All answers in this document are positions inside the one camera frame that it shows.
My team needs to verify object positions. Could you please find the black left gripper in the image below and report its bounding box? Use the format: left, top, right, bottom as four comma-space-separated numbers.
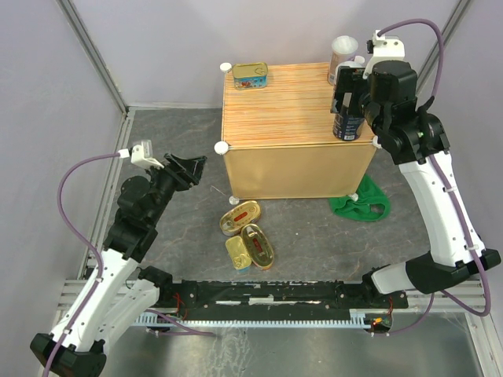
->
144, 152, 207, 225

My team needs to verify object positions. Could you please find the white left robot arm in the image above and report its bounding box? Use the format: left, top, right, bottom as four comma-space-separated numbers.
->
30, 145, 207, 376

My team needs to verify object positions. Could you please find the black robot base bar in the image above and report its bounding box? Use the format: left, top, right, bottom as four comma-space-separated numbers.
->
154, 280, 409, 320

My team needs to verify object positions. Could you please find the oval red fish tin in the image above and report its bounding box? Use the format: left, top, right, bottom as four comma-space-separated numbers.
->
219, 200, 262, 236

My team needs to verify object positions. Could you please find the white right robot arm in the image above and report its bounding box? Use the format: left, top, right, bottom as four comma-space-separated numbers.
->
332, 60, 501, 307

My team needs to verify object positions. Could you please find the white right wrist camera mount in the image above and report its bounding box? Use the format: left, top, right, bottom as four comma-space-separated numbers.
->
363, 30, 406, 79

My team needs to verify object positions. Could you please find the gold rectangular meat tin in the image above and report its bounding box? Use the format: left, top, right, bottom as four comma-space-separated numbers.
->
225, 236, 252, 271

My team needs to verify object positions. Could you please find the wooden cube cabinet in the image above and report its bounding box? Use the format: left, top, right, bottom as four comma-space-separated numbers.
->
215, 63, 376, 199

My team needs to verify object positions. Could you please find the grey slotted cable duct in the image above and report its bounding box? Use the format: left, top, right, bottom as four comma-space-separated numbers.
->
133, 313, 371, 330

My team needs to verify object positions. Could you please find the blue rectangular luncheon meat tin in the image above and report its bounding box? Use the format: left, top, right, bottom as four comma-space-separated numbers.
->
232, 62, 268, 90

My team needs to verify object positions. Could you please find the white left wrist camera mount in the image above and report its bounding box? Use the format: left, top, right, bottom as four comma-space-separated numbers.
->
118, 140, 164, 170

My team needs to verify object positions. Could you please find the gold oval fish tin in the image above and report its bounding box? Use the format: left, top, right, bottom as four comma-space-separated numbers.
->
240, 224, 274, 270

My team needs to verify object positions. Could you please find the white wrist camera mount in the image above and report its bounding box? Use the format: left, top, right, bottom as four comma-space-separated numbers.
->
118, 140, 164, 170
363, 30, 406, 79

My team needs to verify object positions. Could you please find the dark blue round can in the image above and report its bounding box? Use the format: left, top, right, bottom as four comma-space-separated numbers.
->
332, 106, 364, 141

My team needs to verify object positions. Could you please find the green cloth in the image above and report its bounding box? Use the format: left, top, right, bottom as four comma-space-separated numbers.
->
329, 175, 391, 222

